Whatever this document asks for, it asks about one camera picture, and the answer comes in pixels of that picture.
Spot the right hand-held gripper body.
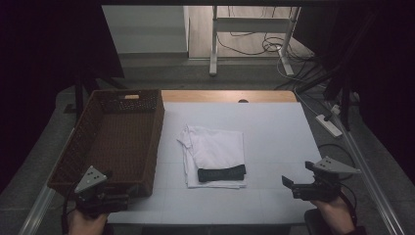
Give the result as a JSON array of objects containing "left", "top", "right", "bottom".
[{"left": 292, "top": 156, "right": 361, "bottom": 202}]

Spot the white metal desk frame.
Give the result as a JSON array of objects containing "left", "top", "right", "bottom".
[{"left": 208, "top": 5, "right": 301, "bottom": 77}]

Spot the black floor cable tangle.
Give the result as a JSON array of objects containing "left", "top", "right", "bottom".
[{"left": 216, "top": 6, "right": 316, "bottom": 64}]

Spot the white garment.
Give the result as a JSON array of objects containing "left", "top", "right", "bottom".
[{"left": 176, "top": 123, "right": 248, "bottom": 190}]

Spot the hand-held gripper cable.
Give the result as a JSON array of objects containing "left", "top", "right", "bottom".
[
  {"left": 61, "top": 181, "right": 80, "bottom": 235},
  {"left": 338, "top": 181, "right": 358, "bottom": 227}
]

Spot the right hand-held gripper cable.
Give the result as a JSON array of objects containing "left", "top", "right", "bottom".
[{"left": 338, "top": 181, "right": 358, "bottom": 227}]

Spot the brown wicker basket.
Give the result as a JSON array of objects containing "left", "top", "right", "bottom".
[{"left": 47, "top": 88, "right": 165, "bottom": 200}]

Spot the person's right hand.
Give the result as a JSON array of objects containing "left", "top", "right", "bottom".
[{"left": 309, "top": 195, "right": 356, "bottom": 235}]

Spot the left hand-held gripper cable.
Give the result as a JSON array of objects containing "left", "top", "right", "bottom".
[{"left": 61, "top": 181, "right": 80, "bottom": 235}]

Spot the person's left hand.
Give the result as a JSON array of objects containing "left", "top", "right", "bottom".
[{"left": 68, "top": 209, "right": 110, "bottom": 235}]

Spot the black curtain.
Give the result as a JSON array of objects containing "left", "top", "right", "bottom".
[
  {"left": 0, "top": 0, "right": 125, "bottom": 194},
  {"left": 293, "top": 0, "right": 415, "bottom": 184}
]

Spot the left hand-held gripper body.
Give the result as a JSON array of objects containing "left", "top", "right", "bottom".
[{"left": 73, "top": 165, "right": 114, "bottom": 218}]

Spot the aluminium rail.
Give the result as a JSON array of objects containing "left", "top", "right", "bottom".
[
  {"left": 326, "top": 104, "right": 407, "bottom": 235},
  {"left": 18, "top": 128, "right": 76, "bottom": 235}
]

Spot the white table mat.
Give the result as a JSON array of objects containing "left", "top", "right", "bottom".
[{"left": 107, "top": 101, "right": 323, "bottom": 226}]

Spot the white floor cable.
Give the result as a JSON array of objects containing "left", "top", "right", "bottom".
[{"left": 276, "top": 48, "right": 320, "bottom": 116}]

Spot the white power strip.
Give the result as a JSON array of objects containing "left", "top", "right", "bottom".
[{"left": 315, "top": 114, "right": 344, "bottom": 138}]

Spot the black tripod stand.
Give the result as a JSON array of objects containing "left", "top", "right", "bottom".
[
  {"left": 63, "top": 74, "right": 129, "bottom": 116},
  {"left": 273, "top": 9, "right": 361, "bottom": 132}
]

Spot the black looped cable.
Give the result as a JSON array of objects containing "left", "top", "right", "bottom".
[{"left": 317, "top": 143, "right": 356, "bottom": 182}]

